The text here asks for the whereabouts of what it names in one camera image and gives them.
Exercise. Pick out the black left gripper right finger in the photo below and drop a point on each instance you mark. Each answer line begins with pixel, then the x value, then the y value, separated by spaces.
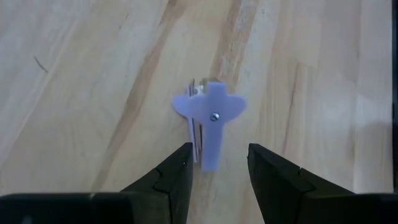
pixel 273 180

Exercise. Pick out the black table frame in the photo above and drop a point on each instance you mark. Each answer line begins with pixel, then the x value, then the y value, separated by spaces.
pixel 395 93

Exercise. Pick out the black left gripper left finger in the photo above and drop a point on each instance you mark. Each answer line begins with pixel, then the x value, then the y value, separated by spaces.
pixel 177 180

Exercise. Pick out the purple staple remover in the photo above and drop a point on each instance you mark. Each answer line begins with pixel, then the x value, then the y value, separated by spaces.
pixel 214 130

